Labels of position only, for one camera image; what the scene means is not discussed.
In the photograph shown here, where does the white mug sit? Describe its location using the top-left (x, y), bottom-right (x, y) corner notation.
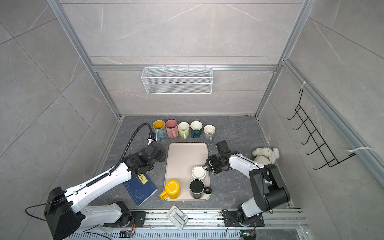
top-left (192, 166), bottom-right (207, 180)

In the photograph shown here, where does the blue mug yellow inside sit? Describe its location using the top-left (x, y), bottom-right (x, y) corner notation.
top-left (153, 120), bottom-right (168, 140)

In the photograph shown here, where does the pink cartoon mug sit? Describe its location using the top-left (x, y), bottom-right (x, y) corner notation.
top-left (166, 119), bottom-right (179, 139)

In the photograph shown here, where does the grey mug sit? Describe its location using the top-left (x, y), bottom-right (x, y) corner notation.
top-left (204, 125), bottom-right (216, 142)

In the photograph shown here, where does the light green mug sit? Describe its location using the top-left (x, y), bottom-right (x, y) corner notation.
top-left (178, 122), bottom-right (190, 139)

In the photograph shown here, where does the dark green mug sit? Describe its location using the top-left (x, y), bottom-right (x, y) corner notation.
top-left (190, 121), bottom-right (203, 138)

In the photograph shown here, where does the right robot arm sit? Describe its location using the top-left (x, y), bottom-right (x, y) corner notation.
top-left (204, 141), bottom-right (291, 221)

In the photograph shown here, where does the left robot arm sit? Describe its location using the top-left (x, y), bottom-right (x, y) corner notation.
top-left (41, 123), bottom-right (166, 240)

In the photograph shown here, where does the black mug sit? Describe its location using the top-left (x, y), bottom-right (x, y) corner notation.
top-left (190, 179), bottom-right (212, 200)

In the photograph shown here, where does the beige serving tray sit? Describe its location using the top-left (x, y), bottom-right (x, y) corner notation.
top-left (164, 143), bottom-right (208, 201)

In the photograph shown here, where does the blue hardcover book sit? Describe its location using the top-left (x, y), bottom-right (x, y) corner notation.
top-left (123, 174), bottom-right (158, 207)

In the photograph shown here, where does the white plush toy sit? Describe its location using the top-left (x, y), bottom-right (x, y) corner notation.
top-left (252, 148), bottom-right (280, 165)

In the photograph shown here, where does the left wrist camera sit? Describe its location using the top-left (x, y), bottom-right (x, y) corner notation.
top-left (148, 132), bottom-right (158, 145)

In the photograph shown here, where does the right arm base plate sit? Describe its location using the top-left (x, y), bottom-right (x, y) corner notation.
top-left (221, 209), bottom-right (265, 228)

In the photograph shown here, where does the white plastic bracket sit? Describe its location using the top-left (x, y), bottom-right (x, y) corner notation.
top-left (166, 206), bottom-right (189, 231)

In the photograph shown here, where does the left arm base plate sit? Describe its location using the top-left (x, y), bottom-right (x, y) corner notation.
top-left (103, 211), bottom-right (147, 228)

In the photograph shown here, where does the white wire mesh basket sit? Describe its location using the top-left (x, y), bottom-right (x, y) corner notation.
top-left (141, 67), bottom-right (214, 95)

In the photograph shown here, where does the black wire hook rack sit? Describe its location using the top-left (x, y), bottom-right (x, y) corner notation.
top-left (287, 89), bottom-right (356, 170)

